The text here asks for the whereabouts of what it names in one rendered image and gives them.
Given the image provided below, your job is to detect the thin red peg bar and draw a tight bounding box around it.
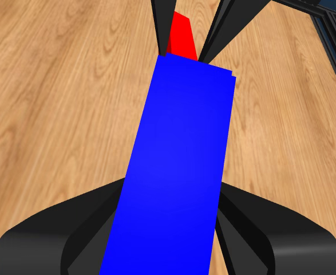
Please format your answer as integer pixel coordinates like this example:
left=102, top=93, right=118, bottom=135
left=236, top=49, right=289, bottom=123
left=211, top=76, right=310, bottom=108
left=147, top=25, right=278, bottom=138
left=165, top=11, right=199, bottom=62

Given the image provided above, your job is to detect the blue hollow socket block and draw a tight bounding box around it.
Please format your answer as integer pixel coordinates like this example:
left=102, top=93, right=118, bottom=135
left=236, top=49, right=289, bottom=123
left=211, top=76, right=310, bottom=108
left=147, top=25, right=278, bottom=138
left=98, top=52, right=238, bottom=275

